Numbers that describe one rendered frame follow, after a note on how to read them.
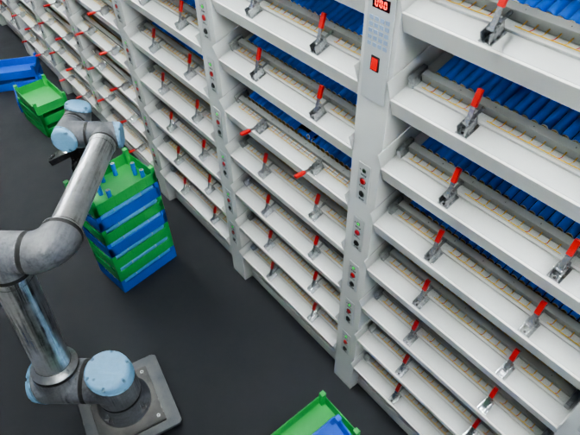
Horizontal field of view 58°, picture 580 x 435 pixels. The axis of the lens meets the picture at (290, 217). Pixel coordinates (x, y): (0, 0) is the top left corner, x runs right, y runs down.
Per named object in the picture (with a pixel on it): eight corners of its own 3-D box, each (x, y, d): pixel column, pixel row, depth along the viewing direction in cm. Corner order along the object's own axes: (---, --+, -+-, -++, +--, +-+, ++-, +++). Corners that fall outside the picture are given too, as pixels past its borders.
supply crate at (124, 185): (96, 219, 204) (90, 204, 198) (68, 196, 214) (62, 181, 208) (157, 181, 219) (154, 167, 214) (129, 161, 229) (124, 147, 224)
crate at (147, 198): (101, 233, 210) (96, 219, 204) (74, 210, 219) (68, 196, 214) (160, 195, 225) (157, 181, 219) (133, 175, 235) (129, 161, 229)
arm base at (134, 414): (104, 436, 184) (96, 426, 176) (94, 388, 195) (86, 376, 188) (156, 415, 189) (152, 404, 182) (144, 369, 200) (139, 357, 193)
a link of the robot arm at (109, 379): (136, 412, 180) (125, 391, 167) (86, 412, 179) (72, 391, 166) (144, 370, 190) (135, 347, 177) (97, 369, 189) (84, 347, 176)
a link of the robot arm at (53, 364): (84, 412, 177) (13, 256, 129) (32, 412, 177) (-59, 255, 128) (97, 374, 189) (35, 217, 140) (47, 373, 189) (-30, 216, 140)
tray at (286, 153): (350, 213, 147) (344, 194, 139) (229, 119, 180) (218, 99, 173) (400, 167, 150) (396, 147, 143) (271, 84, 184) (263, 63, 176)
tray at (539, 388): (554, 433, 121) (564, 420, 110) (368, 275, 155) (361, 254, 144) (608, 370, 125) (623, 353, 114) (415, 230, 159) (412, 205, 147)
